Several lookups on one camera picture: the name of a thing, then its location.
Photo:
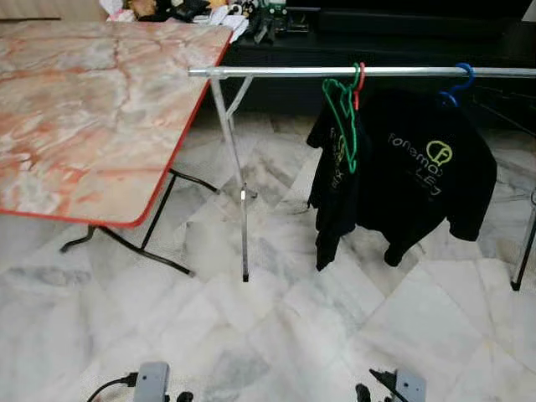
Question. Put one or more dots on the black soundbar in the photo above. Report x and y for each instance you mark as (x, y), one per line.
(402, 23)

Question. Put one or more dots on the black metal table leg frame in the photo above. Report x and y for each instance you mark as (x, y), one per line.
(167, 260)

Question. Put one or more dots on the beige wooden cabinet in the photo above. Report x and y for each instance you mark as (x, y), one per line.
(50, 8)

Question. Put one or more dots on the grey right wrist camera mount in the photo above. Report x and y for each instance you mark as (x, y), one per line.
(410, 387)

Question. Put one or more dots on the black TV cabinet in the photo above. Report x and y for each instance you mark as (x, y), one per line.
(276, 96)

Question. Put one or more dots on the plain black garment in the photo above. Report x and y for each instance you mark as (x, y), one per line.
(331, 209)

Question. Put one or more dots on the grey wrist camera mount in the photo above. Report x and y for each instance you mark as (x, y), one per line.
(152, 383)
(410, 387)

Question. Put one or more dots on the blue hanger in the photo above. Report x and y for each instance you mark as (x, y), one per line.
(466, 77)

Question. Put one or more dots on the marble pattern folding table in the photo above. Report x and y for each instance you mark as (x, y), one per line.
(100, 117)

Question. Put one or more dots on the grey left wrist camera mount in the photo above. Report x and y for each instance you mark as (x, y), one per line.
(152, 383)

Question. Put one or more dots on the red hanger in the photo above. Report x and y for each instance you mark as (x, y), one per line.
(361, 88)

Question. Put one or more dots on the black t-shirt green logo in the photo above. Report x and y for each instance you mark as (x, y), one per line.
(419, 193)

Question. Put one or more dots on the silver metal clothes rack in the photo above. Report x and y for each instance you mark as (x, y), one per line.
(276, 73)

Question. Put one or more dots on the white open notebook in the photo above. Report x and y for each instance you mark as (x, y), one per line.
(232, 23)

